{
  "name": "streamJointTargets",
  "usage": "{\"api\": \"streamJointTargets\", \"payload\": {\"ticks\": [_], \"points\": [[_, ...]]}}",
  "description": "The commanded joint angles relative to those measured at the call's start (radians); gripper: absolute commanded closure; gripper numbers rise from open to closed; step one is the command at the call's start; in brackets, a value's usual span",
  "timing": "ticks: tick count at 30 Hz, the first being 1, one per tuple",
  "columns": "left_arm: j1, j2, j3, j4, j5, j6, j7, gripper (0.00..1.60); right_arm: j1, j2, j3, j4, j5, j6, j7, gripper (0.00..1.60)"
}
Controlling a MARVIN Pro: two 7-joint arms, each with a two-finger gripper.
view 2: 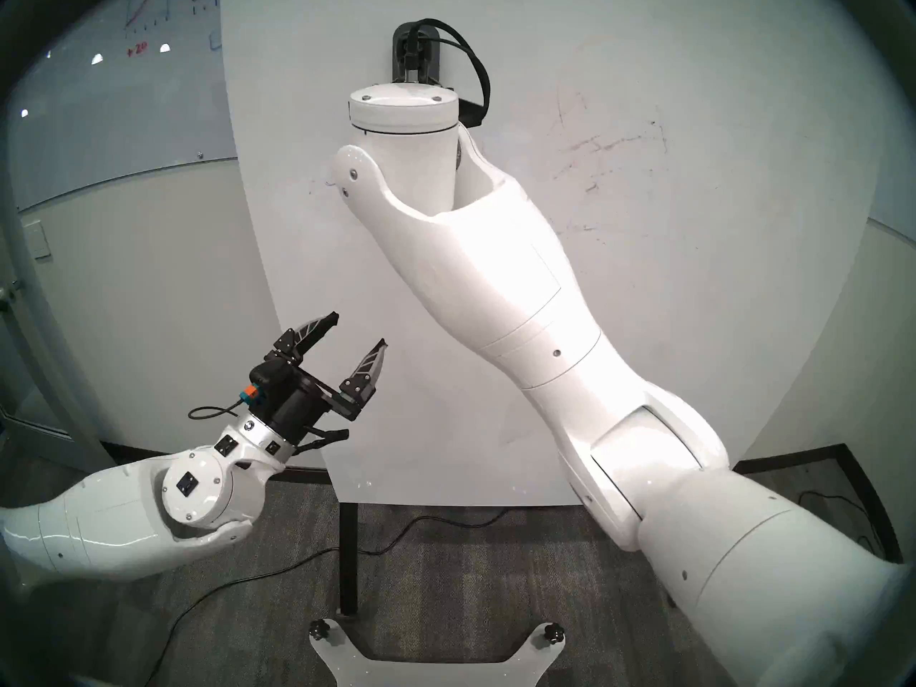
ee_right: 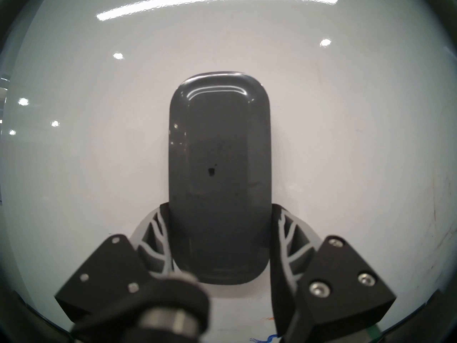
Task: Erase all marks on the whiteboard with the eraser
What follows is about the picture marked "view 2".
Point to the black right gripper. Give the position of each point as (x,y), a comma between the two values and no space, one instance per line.
(471,113)

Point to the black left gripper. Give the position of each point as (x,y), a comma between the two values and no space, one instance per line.
(300,406)

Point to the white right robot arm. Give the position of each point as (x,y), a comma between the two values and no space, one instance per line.
(537,299)

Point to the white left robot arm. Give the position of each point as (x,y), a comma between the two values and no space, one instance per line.
(107,521)

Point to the black whiteboard stand leg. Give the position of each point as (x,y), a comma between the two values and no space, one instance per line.
(348,557)

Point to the large white freestanding whiteboard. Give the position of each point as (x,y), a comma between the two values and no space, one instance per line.
(680,263)

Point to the black base knob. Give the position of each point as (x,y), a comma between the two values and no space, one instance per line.
(552,633)
(322,630)

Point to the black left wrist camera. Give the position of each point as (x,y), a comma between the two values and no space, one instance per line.
(268,378)

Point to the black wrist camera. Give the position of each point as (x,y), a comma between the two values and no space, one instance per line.
(415,56)
(268,378)

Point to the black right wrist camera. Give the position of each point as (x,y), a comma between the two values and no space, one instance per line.
(415,56)

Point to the black wall baseboard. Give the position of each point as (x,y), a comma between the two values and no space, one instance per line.
(787,458)
(200,460)

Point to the glass door with grey frame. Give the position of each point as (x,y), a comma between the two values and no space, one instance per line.
(64,406)

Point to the white wall light switch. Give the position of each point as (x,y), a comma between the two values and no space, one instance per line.
(37,240)

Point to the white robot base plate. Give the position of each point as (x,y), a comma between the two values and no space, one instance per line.
(436,671)

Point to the wall glass board with graphs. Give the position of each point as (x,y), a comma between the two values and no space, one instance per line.
(107,106)

